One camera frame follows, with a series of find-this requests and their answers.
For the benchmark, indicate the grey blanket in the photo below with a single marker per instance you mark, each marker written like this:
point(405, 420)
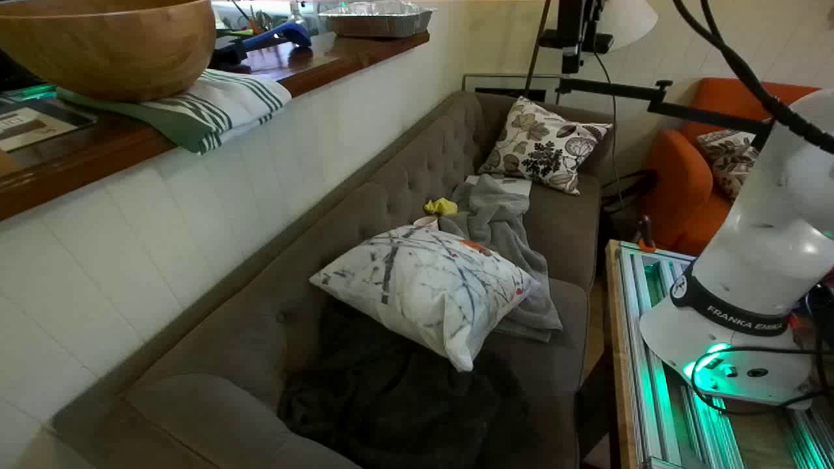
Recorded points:
point(496, 218)

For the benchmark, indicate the grey-brown tufted sofa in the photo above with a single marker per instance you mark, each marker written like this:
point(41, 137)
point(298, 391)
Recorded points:
point(263, 288)

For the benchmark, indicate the grey flat book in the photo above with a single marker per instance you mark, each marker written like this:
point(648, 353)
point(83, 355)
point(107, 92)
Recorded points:
point(29, 127)

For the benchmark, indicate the aluminium frame robot table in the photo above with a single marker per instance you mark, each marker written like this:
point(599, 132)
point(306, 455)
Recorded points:
point(660, 407)

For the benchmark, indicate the black camera boom stand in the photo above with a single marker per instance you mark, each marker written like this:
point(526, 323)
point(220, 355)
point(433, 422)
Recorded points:
point(609, 86)

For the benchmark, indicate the large wooden bowl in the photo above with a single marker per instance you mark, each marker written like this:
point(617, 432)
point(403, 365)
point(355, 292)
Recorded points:
point(105, 54)

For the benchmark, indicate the orange armchair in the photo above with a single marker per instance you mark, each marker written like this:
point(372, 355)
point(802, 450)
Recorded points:
point(686, 192)

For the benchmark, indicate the dark charcoal blanket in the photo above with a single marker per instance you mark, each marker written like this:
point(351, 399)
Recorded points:
point(392, 407)

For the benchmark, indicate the brown wooden wall shelf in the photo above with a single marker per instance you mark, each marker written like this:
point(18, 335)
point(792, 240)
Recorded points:
point(339, 56)

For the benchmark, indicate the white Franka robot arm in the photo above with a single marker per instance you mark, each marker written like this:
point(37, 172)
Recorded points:
point(772, 236)

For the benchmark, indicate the patterned armchair cushion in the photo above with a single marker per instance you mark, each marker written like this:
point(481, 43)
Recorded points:
point(730, 161)

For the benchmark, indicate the green striped white towel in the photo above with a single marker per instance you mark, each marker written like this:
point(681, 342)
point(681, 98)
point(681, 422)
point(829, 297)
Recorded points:
point(217, 108)

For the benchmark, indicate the white bird print cushion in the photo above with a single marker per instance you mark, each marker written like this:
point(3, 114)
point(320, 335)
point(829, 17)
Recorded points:
point(427, 288)

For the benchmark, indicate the floral print cushion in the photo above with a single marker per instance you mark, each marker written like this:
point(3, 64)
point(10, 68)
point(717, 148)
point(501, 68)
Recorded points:
point(543, 145)

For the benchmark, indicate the white lamp shade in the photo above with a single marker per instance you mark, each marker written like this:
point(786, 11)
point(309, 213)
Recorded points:
point(629, 17)

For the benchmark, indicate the blue plastic item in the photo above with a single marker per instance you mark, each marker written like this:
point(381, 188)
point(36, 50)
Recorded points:
point(277, 38)

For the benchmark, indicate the small yellow item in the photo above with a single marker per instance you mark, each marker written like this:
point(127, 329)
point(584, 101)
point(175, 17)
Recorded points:
point(441, 206)

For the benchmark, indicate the silver foil tray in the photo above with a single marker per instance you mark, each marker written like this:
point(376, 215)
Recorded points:
point(373, 21)

